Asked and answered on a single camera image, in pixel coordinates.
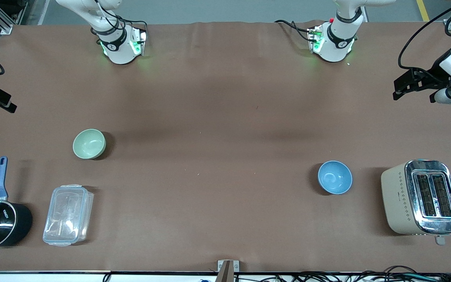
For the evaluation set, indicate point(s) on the brown table mat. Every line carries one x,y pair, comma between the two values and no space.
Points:
217,117

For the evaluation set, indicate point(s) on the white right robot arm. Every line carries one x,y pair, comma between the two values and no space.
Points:
118,47

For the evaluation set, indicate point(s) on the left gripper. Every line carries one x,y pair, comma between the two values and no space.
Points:
435,73

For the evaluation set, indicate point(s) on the clear plastic food container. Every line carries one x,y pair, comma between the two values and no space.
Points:
68,215

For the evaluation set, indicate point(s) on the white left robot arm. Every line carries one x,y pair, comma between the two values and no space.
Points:
337,45

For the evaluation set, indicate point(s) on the green bowl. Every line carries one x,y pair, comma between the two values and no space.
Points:
89,143

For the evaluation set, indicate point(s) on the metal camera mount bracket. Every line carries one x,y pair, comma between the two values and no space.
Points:
228,270

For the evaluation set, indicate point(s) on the blue bowl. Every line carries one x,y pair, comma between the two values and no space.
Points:
334,177

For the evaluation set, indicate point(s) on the beige chrome toaster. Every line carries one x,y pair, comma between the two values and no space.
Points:
421,197

